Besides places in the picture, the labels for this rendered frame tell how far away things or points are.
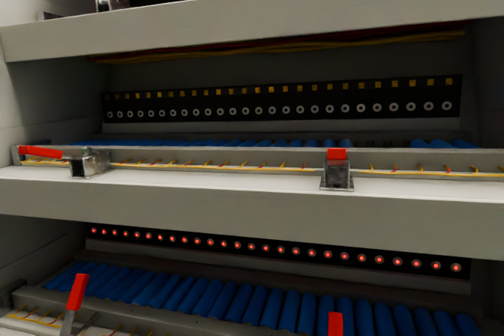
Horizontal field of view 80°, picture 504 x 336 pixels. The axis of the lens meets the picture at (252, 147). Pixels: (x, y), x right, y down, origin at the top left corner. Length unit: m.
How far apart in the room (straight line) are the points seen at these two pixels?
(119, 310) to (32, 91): 0.33
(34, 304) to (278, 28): 0.44
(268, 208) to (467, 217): 0.15
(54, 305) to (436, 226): 0.43
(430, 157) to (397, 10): 0.13
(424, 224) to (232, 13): 0.26
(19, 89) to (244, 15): 0.34
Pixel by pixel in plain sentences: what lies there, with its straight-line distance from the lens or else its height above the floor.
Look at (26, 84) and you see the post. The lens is 0.54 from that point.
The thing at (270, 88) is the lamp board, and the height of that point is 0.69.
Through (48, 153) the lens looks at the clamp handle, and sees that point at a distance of 0.34.
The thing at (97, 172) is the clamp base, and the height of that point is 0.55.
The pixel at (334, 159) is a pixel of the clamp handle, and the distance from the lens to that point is 0.20.
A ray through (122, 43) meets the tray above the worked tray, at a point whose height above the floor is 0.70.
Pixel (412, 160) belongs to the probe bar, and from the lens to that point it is 0.31.
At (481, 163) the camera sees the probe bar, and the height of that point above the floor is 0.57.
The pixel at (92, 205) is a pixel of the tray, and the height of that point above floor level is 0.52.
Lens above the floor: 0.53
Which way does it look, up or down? 10 degrees up
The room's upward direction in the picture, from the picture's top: 3 degrees clockwise
